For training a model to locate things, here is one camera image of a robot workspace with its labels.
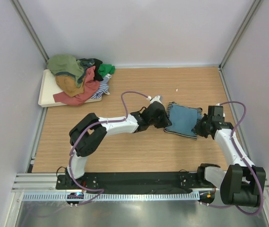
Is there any black white striped tank top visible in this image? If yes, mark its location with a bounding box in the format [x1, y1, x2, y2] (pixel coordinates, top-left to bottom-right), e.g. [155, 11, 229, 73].
[164, 101, 203, 140]

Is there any light blue tank top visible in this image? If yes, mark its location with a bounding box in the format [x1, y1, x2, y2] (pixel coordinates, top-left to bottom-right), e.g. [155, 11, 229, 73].
[166, 104, 199, 138]

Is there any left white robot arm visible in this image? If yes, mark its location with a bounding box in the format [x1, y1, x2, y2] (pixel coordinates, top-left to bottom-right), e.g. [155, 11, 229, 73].
[66, 101, 172, 189]

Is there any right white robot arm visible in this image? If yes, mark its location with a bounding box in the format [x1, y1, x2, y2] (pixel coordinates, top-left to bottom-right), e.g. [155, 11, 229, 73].
[194, 104, 266, 209]

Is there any blue white striped tank top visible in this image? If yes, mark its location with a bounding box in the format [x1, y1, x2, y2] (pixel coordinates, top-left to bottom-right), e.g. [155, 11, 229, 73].
[90, 74, 112, 99]

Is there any salmon pink tank top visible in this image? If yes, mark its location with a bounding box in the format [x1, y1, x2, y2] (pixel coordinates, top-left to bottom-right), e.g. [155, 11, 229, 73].
[53, 66, 100, 106]

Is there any bright green tank top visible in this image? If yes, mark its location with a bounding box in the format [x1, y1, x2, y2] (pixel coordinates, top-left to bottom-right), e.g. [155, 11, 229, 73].
[98, 64, 115, 78]

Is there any mustard yellow tank top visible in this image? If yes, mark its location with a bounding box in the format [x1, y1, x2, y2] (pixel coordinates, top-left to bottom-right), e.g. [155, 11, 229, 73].
[55, 75, 84, 97]

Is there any olive green tank top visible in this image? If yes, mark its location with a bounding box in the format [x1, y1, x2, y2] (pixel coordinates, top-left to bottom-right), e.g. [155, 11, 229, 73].
[47, 54, 86, 84]

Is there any white tray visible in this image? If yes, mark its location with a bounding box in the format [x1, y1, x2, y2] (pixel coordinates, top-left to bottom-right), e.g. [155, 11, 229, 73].
[38, 70, 102, 107]

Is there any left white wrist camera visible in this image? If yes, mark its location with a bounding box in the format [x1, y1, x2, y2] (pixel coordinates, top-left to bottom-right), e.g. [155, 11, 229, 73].
[146, 95, 163, 104]

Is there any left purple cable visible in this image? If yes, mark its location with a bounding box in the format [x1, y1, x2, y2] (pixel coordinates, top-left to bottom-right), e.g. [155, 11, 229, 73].
[68, 91, 151, 205]

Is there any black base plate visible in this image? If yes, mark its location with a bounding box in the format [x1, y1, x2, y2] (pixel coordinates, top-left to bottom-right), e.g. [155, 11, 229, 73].
[55, 170, 217, 192]

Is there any aluminium frame rail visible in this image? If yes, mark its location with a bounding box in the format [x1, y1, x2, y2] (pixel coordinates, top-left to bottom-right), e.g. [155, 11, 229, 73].
[11, 170, 269, 192]

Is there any slotted cable duct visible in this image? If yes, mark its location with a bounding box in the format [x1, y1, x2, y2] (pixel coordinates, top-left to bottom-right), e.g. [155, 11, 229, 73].
[23, 191, 200, 202]

